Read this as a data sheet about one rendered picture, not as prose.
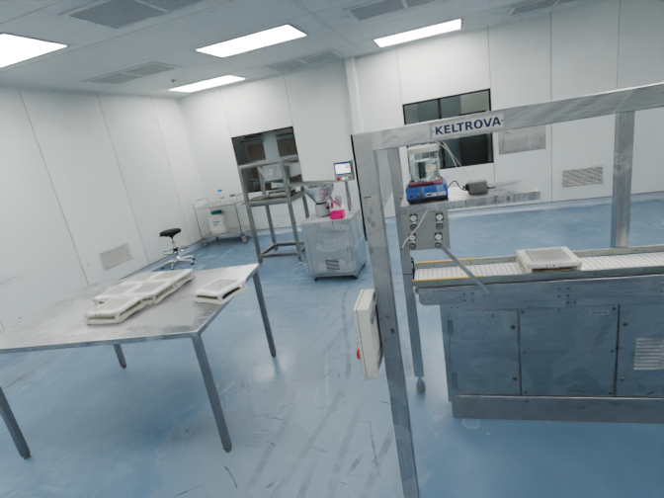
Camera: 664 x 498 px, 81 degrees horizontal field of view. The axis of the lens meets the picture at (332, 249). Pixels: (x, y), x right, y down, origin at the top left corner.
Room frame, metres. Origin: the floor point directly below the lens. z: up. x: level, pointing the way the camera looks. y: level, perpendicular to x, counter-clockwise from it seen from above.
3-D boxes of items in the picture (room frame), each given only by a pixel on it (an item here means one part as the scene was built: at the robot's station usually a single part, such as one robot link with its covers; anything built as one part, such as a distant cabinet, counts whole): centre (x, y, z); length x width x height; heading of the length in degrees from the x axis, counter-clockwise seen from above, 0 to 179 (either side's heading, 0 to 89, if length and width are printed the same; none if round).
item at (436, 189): (1.96, -0.52, 1.35); 0.21 x 0.20 x 0.09; 164
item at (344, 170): (4.82, -0.30, 1.07); 0.23 x 0.10 x 0.62; 71
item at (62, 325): (2.58, 1.42, 0.80); 1.50 x 1.10 x 0.04; 80
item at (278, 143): (7.81, 0.96, 1.43); 1.32 x 0.01 x 1.11; 71
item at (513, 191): (1.96, -0.71, 1.29); 0.62 x 0.38 x 0.04; 74
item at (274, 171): (5.50, 0.49, 0.75); 1.43 x 1.06 x 1.50; 71
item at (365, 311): (1.23, -0.08, 1.01); 0.17 x 0.06 x 0.26; 164
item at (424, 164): (1.96, -0.52, 1.49); 0.15 x 0.15 x 0.19
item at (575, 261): (1.84, -1.07, 0.93); 0.25 x 0.24 x 0.02; 164
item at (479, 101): (6.70, -2.22, 1.43); 1.38 x 0.01 x 1.16; 71
